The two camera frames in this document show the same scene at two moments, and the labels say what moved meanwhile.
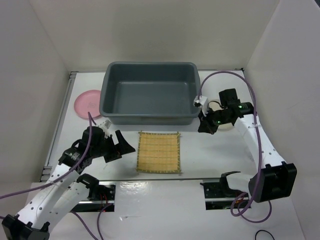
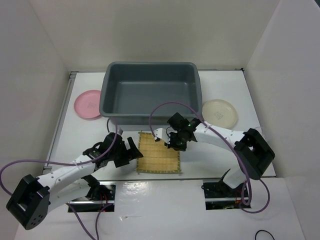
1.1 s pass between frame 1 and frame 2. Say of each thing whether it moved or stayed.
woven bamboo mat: stayed
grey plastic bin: stayed
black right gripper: moved
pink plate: stayed
